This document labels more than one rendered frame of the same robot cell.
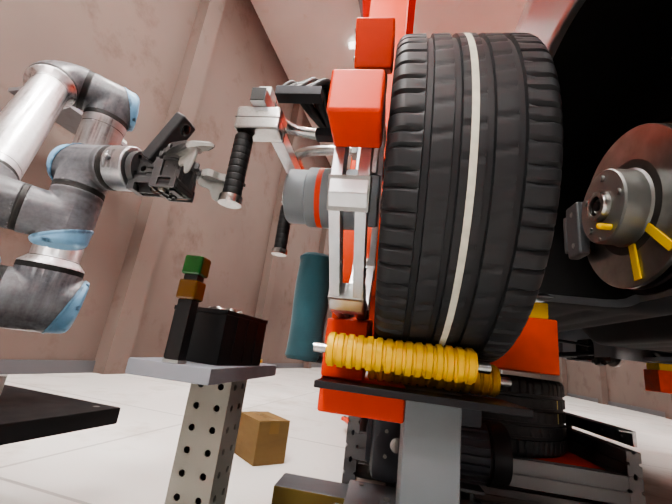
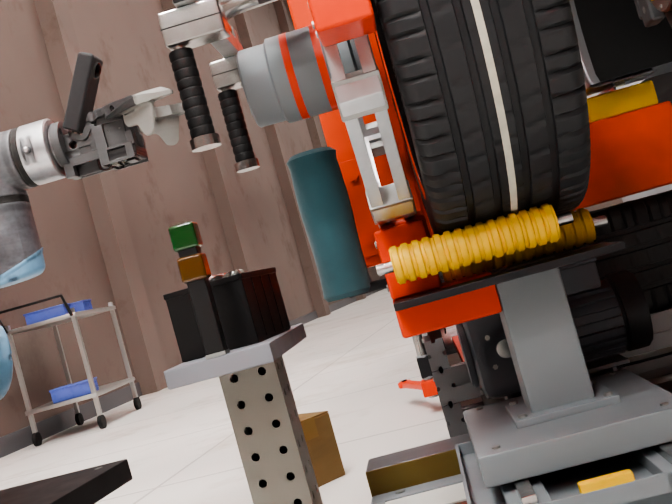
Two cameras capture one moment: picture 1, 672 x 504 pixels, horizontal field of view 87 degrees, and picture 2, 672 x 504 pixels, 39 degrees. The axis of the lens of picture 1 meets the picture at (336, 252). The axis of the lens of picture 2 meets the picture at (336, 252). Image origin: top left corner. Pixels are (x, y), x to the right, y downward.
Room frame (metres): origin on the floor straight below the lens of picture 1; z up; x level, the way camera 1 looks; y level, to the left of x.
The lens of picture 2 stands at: (-0.73, 0.18, 0.52)
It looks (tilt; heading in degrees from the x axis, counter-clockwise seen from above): 2 degrees up; 356
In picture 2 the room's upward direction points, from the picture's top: 15 degrees counter-clockwise
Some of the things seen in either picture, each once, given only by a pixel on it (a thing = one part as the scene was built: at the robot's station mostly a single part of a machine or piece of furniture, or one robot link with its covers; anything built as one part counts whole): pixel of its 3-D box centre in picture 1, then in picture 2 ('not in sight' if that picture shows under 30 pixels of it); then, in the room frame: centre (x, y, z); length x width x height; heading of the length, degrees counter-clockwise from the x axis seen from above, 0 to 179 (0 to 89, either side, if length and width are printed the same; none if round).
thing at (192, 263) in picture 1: (196, 266); (185, 236); (0.72, 0.28, 0.64); 0.04 x 0.04 x 0.04; 81
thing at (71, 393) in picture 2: not in sight; (71, 363); (5.65, 1.58, 0.44); 0.93 x 0.55 x 0.88; 165
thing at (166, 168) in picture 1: (164, 174); (100, 140); (0.65, 0.36, 0.80); 0.12 x 0.08 x 0.09; 81
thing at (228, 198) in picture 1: (237, 167); (192, 96); (0.63, 0.21, 0.83); 0.04 x 0.04 x 0.16
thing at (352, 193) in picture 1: (363, 200); (351, 59); (0.76, -0.05, 0.85); 0.54 x 0.07 x 0.54; 171
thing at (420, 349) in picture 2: not in sight; (415, 323); (2.39, -0.26, 0.30); 0.09 x 0.05 x 0.50; 171
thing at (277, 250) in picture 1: (283, 228); (236, 128); (0.96, 0.16, 0.83); 0.04 x 0.04 x 0.16
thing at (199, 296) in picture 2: (186, 308); (200, 291); (0.72, 0.28, 0.55); 0.03 x 0.03 x 0.21; 81
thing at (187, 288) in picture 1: (191, 290); (194, 268); (0.72, 0.28, 0.59); 0.04 x 0.04 x 0.04; 81
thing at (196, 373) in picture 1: (217, 368); (244, 352); (0.92, 0.25, 0.44); 0.43 x 0.17 x 0.03; 171
